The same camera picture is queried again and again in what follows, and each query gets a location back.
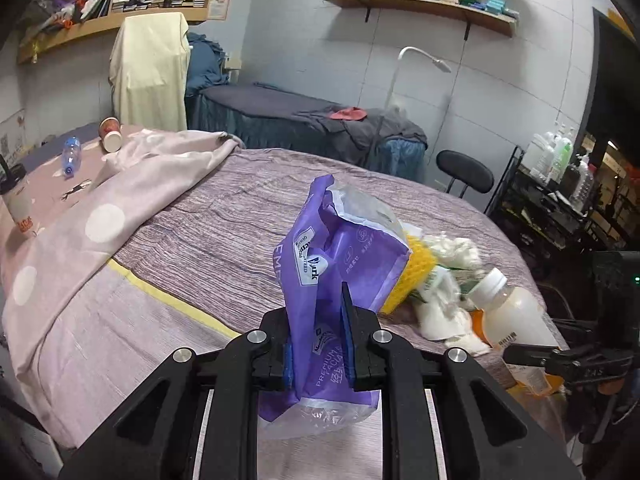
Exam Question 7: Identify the cream cloth covered chair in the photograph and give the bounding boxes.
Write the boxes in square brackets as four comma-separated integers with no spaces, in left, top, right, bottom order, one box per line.
[108,12,191,131]

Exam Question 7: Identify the white plastic drink bottle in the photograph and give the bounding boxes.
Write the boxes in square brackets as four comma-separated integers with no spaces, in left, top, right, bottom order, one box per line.
[468,266,564,396]

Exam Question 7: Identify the white pump bottles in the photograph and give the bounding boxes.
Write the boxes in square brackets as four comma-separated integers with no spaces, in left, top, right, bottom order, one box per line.
[521,124,596,217]

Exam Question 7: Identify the black mesh rolling cart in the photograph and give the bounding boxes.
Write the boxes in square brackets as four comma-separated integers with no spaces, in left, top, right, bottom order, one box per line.
[486,148,639,263]

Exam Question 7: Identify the black round stool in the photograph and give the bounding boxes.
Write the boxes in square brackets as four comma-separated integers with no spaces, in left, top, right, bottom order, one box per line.
[436,150,495,198]

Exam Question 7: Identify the massage bed blue skirt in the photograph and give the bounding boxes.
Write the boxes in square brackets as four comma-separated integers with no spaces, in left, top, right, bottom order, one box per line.
[186,84,428,182]

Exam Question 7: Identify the red paper cup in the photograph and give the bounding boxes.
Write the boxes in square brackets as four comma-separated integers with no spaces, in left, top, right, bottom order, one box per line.
[99,117,124,153]

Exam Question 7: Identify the yellow mesh sponge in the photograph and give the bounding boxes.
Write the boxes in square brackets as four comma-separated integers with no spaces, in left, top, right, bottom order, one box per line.
[380,234,437,314]

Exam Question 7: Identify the purple plastic snack bag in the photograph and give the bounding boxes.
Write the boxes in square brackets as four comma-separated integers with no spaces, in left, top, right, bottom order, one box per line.
[259,174,411,440]

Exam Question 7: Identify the red cloth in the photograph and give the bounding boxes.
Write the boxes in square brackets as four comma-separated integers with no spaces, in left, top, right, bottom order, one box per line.
[329,107,368,122]

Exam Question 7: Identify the large bed striped cover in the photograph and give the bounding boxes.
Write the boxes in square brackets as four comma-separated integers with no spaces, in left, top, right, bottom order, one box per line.
[0,121,569,453]

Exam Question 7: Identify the white gooseneck floor lamp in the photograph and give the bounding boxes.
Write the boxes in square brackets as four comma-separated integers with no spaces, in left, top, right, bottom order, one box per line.
[384,46,454,108]

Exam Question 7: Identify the black lid drink cup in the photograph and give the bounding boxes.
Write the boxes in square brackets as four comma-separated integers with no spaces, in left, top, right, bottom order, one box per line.
[0,156,34,235]

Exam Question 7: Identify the blue cloth pile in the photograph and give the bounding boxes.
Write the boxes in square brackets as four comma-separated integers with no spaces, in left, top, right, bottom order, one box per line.
[186,32,229,98]

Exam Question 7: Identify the lower wooden wall shelf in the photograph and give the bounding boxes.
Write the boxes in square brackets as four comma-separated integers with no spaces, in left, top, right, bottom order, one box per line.
[324,0,518,37]

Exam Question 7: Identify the clear blue water bottle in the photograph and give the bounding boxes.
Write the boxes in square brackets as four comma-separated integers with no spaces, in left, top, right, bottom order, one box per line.
[61,136,82,179]

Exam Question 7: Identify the white tissue paper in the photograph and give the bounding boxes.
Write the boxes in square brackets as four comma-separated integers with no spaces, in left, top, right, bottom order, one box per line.
[411,233,490,356]

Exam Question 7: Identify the small black tool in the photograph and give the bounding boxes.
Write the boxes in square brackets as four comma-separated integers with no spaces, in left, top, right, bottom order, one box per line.
[60,179,92,202]

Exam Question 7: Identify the pink polka dot blanket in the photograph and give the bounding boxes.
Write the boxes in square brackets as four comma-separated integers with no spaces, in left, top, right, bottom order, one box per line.
[2,129,242,378]

